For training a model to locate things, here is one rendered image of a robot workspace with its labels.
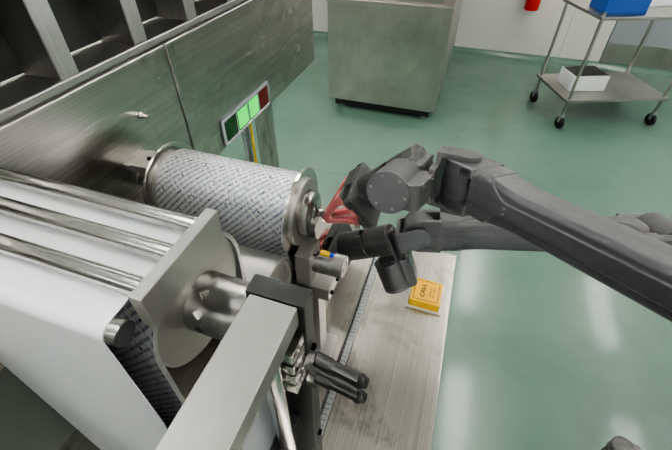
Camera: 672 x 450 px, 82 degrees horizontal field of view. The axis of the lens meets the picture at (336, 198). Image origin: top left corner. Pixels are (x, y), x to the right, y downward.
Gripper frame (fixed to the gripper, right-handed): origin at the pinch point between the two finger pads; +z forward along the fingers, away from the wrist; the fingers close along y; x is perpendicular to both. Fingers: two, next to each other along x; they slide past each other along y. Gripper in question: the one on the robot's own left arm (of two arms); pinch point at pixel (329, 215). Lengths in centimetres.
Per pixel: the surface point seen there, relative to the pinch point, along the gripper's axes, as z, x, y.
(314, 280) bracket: 7.7, -6.7, -6.3
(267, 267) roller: 4.5, 3.7, -13.2
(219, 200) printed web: 8.6, 14.6, -6.2
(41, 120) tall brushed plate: 14.5, 39.4, -11.6
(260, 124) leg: 59, 13, 79
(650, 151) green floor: -50, -213, 266
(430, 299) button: 6.4, -36.9, 11.4
